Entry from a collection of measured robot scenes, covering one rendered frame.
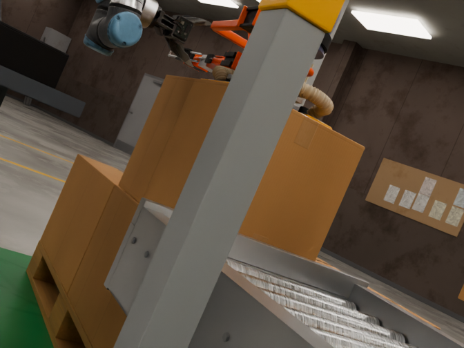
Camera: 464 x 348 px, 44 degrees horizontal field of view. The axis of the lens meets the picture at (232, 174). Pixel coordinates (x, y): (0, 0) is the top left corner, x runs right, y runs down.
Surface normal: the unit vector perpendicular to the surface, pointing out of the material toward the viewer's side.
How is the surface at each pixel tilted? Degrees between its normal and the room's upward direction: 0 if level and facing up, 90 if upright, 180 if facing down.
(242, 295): 90
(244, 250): 90
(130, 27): 90
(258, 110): 90
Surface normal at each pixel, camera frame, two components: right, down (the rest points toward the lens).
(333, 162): 0.43, 0.19
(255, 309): -0.80, -0.35
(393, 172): -0.62, -0.26
